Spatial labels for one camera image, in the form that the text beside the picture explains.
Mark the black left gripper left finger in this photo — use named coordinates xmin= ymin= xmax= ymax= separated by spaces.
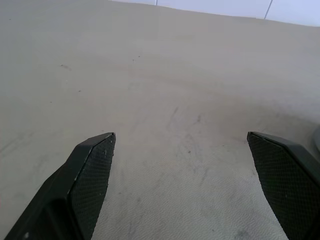
xmin=3 ymin=131 xmax=117 ymax=240

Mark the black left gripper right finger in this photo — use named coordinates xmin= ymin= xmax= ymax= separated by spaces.
xmin=246 ymin=131 xmax=320 ymax=240

